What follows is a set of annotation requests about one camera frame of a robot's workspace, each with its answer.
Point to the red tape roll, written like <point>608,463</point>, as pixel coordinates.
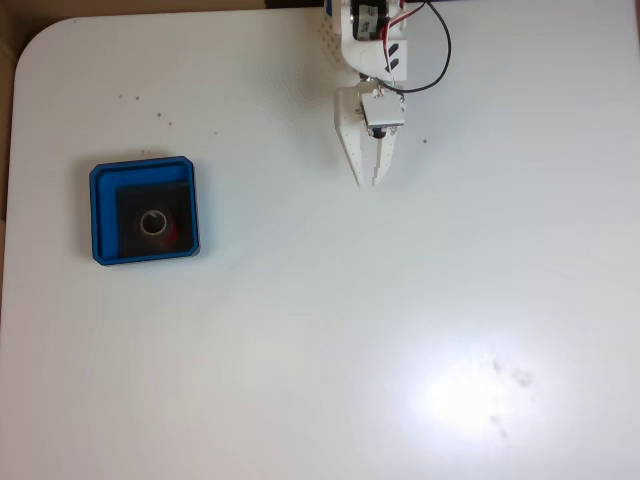
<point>171,234</point>

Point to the blue square box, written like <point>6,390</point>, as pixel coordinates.
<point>102,215</point>

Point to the black square pad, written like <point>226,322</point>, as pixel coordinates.
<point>131,200</point>

